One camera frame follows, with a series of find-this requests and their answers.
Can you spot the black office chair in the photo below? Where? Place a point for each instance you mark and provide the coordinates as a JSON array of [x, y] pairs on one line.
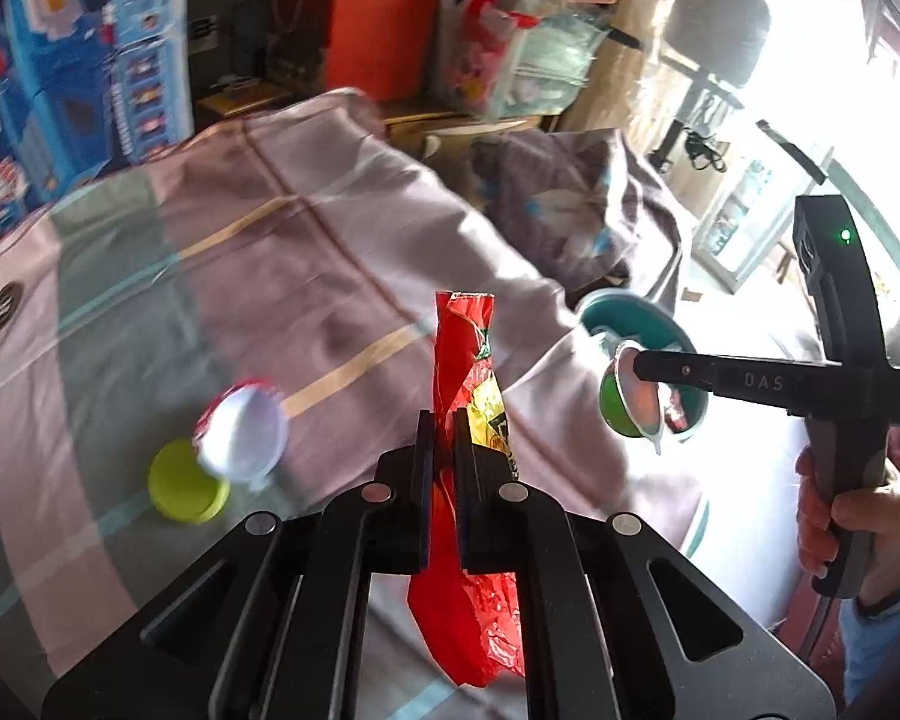
[[721, 41]]

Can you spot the clear plastic toy bag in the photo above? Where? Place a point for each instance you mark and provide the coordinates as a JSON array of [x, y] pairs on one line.
[[502, 58]]

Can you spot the red plastic snack wrapper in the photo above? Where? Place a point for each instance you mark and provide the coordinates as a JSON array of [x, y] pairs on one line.
[[469, 622]]

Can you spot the grey patterned cushion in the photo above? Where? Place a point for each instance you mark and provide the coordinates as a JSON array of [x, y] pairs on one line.
[[584, 209]]

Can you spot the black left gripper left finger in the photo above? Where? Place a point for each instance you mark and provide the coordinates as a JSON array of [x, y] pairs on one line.
[[267, 623]]

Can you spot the person's right hand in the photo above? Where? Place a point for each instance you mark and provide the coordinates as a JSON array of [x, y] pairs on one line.
[[875, 511]]

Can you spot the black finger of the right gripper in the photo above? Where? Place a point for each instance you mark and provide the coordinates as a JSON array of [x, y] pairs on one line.
[[668, 367]]

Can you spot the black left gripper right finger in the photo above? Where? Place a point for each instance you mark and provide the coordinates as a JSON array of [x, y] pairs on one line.
[[615, 623]]

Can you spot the green plastic cup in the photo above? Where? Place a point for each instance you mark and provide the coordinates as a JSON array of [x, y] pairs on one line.
[[629, 405]]

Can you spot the blue toy box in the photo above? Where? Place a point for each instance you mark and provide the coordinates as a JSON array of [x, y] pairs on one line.
[[87, 87]]

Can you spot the yellow green jar lid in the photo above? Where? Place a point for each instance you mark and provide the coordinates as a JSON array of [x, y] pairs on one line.
[[181, 489]]

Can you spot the teal trash bin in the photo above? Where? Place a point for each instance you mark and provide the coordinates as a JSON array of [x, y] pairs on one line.
[[631, 317]]

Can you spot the red cabinet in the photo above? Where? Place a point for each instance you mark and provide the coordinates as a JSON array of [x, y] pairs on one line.
[[380, 46]]

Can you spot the white red foil-lid cup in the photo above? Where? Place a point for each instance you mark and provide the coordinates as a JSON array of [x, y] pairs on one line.
[[243, 434]]

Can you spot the pink plaid tablecloth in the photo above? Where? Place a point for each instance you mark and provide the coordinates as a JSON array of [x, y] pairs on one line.
[[295, 247]]

